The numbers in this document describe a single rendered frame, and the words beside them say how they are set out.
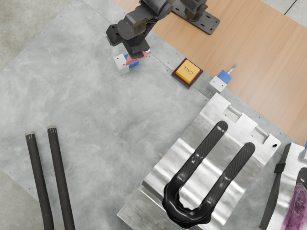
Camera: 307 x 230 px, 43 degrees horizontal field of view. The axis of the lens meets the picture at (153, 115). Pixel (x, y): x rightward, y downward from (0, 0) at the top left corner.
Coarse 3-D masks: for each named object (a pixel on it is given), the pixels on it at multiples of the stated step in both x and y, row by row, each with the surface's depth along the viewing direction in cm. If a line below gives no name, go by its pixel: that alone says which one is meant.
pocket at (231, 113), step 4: (228, 108) 130; (232, 108) 128; (224, 112) 129; (228, 112) 129; (232, 112) 129; (236, 112) 128; (228, 116) 129; (232, 116) 129; (236, 116) 129; (240, 116) 128; (232, 120) 129; (236, 120) 129
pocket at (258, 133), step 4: (256, 128) 128; (260, 128) 127; (252, 132) 128; (256, 132) 128; (260, 132) 128; (264, 132) 127; (252, 136) 128; (256, 136) 127; (260, 136) 128; (264, 136) 128; (268, 136) 126; (260, 140) 127; (264, 140) 127
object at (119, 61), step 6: (120, 54) 134; (126, 54) 136; (114, 60) 133; (120, 60) 133; (126, 60) 135; (120, 66) 133; (126, 66) 133; (132, 66) 136; (120, 72) 135; (126, 72) 138
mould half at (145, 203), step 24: (216, 96) 128; (216, 120) 126; (240, 120) 126; (192, 144) 124; (216, 144) 124; (240, 144) 124; (264, 144) 124; (168, 168) 117; (216, 168) 122; (144, 192) 122; (192, 192) 115; (240, 192) 120; (120, 216) 120; (144, 216) 120; (216, 216) 114
